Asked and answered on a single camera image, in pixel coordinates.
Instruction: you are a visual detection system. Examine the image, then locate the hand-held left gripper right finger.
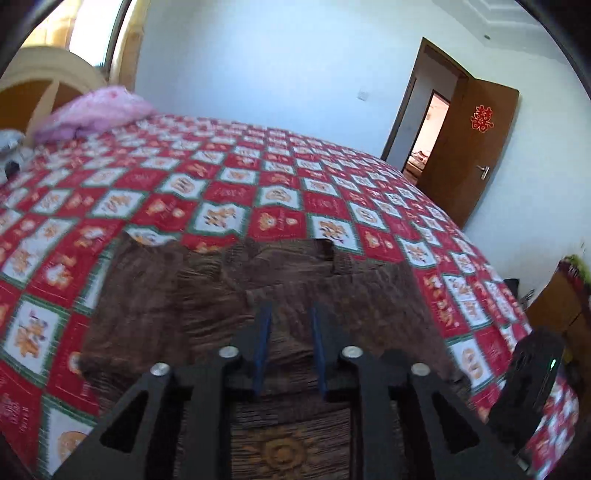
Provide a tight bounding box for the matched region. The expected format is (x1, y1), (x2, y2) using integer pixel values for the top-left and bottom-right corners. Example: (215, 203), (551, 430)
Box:
(311, 306), (532, 480)

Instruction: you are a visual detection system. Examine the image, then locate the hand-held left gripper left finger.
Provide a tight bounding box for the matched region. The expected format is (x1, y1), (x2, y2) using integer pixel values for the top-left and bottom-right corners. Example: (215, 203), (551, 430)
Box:
(53, 302), (273, 480)

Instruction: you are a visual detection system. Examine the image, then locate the brown knitted sweater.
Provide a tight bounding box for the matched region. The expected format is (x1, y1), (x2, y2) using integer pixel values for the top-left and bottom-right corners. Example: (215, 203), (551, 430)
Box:
(78, 233), (472, 480)

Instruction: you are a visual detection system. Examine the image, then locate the wooden cabinet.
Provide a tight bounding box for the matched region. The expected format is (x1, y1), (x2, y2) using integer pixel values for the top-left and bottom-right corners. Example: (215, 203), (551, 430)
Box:
(525, 258), (591, 370)

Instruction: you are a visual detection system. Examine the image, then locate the colourful cloth pile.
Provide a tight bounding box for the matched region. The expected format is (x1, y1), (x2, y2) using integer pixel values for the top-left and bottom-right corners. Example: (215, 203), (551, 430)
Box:
(556, 254), (591, 289)

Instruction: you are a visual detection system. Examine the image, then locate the red printed bedspread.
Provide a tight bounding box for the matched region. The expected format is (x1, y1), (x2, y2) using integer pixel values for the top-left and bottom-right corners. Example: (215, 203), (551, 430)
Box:
(0, 113), (580, 480)

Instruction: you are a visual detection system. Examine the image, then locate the brown wooden door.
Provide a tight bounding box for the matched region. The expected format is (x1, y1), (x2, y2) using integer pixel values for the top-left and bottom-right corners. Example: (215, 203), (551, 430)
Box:
(418, 76), (520, 229)

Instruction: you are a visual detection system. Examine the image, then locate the red paper door decoration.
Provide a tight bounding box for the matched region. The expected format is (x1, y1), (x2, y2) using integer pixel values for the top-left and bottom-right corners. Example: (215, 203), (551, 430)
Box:
(471, 105), (494, 134)

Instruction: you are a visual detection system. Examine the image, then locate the pink quilt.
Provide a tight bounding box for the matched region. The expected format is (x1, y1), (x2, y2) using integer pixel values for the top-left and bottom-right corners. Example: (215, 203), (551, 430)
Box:
(34, 87), (158, 145)

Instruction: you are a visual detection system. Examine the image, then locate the grey crumpled cloth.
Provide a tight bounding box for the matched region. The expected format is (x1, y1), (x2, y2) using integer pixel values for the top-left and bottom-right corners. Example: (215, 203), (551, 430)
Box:
(0, 129), (26, 154)

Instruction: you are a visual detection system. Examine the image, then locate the yellow curtain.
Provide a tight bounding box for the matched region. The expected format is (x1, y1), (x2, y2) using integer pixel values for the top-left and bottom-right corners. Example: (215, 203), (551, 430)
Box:
(108, 0), (149, 93)

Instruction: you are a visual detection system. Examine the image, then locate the wooden headboard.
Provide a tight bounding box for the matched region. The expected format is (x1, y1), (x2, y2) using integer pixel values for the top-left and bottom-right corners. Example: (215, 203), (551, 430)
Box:
(0, 46), (109, 139)

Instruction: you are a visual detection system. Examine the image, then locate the bright window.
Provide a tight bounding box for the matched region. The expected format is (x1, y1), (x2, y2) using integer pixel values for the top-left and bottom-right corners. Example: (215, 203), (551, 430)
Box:
(69, 0), (126, 70)

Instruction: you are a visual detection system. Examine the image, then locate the brown door frame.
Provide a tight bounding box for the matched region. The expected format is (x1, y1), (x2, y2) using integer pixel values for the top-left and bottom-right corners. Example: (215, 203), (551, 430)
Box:
(381, 37), (469, 175)

